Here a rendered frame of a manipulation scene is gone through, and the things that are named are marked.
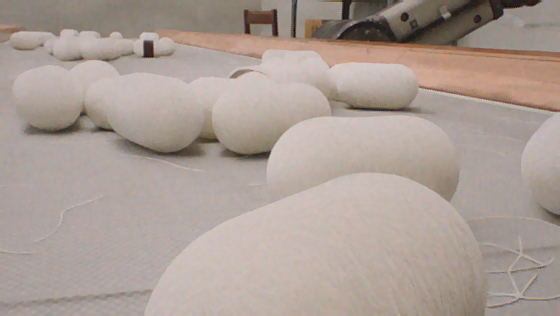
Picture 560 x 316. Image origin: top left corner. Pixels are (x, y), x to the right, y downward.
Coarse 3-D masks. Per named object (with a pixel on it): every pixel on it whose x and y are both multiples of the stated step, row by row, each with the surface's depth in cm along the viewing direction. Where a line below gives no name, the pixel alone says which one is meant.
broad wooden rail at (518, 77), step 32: (160, 32) 147; (192, 32) 114; (416, 64) 40; (448, 64) 37; (480, 64) 34; (512, 64) 32; (544, 64) 30; (480, 96) 32; (512, 96) 30; (544, 96) 28
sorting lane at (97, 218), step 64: (0, 64) 47; (64, 64) 50; (128, 64) 53; (192, 64) 56; (256, 64) 59; (0, 128) 20; (448, 128) 22; (512, 128) 23; (0, 192) 12; (64, 192) 12; (128, 192) 13; (192, 192) 13; (256, 192) 13; (512, 192) 14; (0, 256) 9; (64, 256) 9; (128, 256) 9; (512, 256) 10
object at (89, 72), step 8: (80, 64) 22; (88, 64) 22; (96, 64) 22; (104, 64) 23; (72, 72) 22; (80, 72) 22; (88, 72) 22; (96, 72) 22; (104, 72) 22; (112, 72) 23; (80, 80) 22; (88, 80) 22; (96, 80) 22; (88, 88) 22
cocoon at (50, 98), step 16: (32, 80) 18; (48, 80) 18; (64, 80) 19; (16, 96) 19; (32, 96) 18; (48, 96) 18; (64, 96) 18; (80, 96) 19; (32, 112) 18; (48, 112) 18; (64, 112) 19; (80, 112) 19; (48, 128) 19; (64, 128) 19
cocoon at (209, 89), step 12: (192, 84) 18; (204, 84) 18; (216, 84) 18; (228, 84) 18; (264, 84) 18; (276, 84) 19; (204, 96) 18; (216, 96) 18; (204, 108) 18; (204, 120) 18; (204, 132) 18
